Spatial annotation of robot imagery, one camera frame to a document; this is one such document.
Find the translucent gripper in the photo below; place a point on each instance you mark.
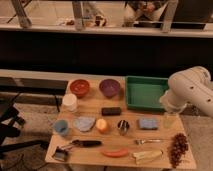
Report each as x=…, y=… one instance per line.
x=168, y=120

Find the blue crumpled cloth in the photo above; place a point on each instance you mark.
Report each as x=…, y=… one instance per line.
x=84, y=124

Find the wooden table board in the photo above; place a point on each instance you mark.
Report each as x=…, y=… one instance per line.
x=91, y=105

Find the dark red grapes bunch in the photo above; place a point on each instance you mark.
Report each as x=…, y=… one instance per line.
x=178, y=148

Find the black handled peeler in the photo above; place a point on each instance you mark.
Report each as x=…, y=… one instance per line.
x=61, y=153

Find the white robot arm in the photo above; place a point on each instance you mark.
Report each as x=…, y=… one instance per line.
x=191, y=86

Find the light blue cup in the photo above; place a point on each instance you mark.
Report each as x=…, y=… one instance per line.
x=61, y=127

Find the orange yellow fruit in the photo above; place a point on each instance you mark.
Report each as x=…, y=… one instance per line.
x=102, y=125

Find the red bowl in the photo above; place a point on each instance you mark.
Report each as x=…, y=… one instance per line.
x=80, y=87

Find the blue sponge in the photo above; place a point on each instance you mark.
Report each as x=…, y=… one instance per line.
x=148, y=124

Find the purple bowl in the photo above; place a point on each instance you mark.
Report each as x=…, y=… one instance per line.
x=109, y=87

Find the white cup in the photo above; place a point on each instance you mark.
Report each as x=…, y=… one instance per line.
x=70, y=102

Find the black chair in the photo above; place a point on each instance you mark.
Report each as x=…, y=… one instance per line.
x=9, y=115

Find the green plastic tray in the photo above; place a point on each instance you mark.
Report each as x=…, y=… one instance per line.
x=143, y=93

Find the silver metal fork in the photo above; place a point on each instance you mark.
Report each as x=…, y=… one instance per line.
x=143, y=141

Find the silver metal cup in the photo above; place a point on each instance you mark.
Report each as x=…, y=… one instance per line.
x=123, y=127

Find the black rectangular block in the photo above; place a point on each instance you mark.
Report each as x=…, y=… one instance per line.
x=111, y=111

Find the yellow corn cob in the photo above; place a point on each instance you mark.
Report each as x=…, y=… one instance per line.
x=147, y=156

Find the person in background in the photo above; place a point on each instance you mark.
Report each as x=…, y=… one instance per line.
x=142, y=11

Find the orange carrot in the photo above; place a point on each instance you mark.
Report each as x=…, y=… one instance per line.
x=115, y=154

